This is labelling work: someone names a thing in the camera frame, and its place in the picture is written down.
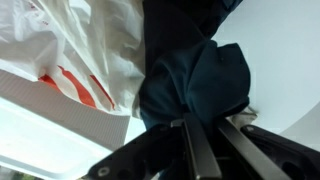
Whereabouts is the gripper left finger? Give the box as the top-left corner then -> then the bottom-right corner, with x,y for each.
79,113 -> 223,180

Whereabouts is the white red striped plastic bag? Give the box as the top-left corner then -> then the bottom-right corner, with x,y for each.
0,0 -> 148,119

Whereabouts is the white rectangular box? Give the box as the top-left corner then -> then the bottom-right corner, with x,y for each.
0,69 -> 131,180

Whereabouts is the navy blue shirt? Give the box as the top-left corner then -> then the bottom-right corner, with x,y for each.
138,0 -> 252,131

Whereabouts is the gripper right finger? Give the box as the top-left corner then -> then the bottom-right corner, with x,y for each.
217,117 -> 320,180

